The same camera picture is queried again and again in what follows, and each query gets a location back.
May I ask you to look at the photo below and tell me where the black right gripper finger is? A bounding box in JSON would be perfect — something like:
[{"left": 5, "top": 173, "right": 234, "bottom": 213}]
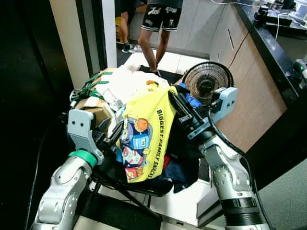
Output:
[
  {"left": 176, "top": 90, "right": 198, "bottom": 114},
  {"left": 168, "top": 94, "right": 189, "bottom": 123}
]

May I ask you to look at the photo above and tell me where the yellow printed t-shirt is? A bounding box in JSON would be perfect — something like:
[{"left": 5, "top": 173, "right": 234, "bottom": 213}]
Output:
[{"left": 117, "top": 86, "right": 177, "bottom": 184}]

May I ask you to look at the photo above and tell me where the blue cloth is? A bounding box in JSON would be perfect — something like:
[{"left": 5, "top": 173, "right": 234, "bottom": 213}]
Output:
[{"left": 178, "top": 83, "right": 203, "bottom": 109}]

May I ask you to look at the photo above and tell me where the brown cardboard box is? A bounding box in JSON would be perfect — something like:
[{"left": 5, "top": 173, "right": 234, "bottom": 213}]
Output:
[{"left": 73, "top": 95, "right": 117, "bottom": 131}]

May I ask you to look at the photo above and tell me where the black electric fan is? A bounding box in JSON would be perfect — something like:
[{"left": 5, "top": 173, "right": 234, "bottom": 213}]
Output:
[{"left": 182, "top": 61, "right": 235, "bottom": 105}]

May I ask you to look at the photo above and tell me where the black floor mat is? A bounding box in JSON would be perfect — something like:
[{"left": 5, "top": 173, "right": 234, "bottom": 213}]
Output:
[{"left": 137, "top": 65, "right": 185, "bottom": 86}]

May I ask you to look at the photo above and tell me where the white garment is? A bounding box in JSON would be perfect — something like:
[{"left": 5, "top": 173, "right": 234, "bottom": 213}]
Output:
[{"left": 94, "top": 66, "right": 171, "bottom": 112}]

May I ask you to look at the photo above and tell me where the dark navy garment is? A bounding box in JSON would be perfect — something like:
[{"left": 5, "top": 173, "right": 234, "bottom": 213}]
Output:
[{"left": 153, "top": 109, "right": 208, "bottom": 194}]

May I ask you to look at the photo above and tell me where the black counter with wood cabinet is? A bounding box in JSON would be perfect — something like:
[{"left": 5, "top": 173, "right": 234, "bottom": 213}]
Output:
[{"left": 209, "top": 0, "right": 307, "bottom": 153}]

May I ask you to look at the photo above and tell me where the person in black shorts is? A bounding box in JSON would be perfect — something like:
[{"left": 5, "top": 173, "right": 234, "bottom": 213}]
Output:
[{"left": 138, "top": 0, "right": 184, "bottom": 77}]

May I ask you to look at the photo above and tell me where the person with grey sneakers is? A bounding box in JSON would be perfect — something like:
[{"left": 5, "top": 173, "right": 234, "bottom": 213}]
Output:
[{"left": 118, "top": 0, "right": 143, "bottom": 54}]

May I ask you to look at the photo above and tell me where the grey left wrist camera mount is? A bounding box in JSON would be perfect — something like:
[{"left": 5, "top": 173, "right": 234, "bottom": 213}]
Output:
[{"left": 67, "top": 109, "right": 105, "bottom": 164}]

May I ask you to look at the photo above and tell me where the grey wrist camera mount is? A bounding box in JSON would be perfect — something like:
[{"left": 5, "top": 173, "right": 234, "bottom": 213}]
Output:
[
  {"left": 188, "top": 87, "right": 239, "bottom": 140},
  {"left": 67, "top": 109, "right": 105, "bottom": 164}
]

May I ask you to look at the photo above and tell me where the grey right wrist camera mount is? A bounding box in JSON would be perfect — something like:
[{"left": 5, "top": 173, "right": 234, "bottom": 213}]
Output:
[{"left": 188, "top": 87, "right": 239, "bottom": 140}]

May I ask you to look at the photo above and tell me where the black fan power cord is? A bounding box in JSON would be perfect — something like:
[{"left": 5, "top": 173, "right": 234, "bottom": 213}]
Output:
[{"left": 226, "top": 22, "right": 257, "bottom": 70}]

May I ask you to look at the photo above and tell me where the beige door frame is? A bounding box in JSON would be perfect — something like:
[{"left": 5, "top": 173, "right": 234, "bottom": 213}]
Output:
[{"left": 49, "top": 0, "right": 118, "bottom": 89}]

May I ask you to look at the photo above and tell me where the white cable on counter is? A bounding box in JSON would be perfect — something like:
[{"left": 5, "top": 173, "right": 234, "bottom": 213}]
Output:
[{"left": 211, "top": 0, "right": 307, "bottom": 41}]

